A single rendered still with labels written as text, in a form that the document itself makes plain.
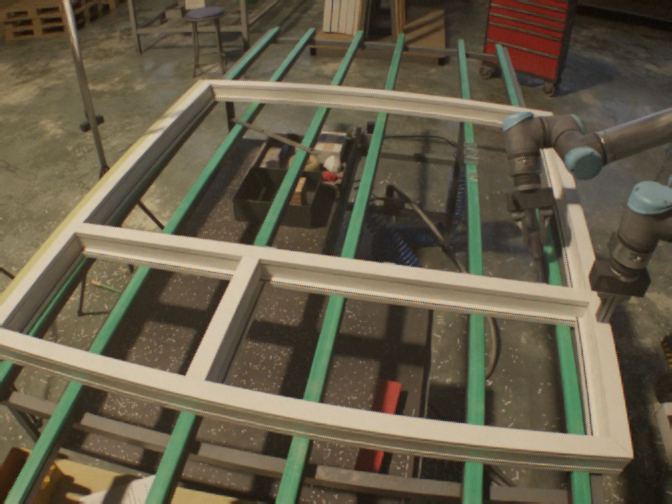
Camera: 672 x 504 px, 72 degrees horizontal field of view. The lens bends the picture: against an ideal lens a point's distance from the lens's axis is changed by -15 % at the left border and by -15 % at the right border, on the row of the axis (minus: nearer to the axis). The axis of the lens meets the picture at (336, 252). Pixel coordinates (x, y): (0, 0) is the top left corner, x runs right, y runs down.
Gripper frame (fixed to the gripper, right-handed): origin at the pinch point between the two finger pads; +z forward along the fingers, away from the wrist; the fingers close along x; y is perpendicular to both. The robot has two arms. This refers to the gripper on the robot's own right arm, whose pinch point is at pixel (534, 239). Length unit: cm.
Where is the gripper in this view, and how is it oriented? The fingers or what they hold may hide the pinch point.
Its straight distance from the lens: 147.1
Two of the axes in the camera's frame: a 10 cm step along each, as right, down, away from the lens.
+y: -3.4, 0.5, -9.4
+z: 1.2, 9.9, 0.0
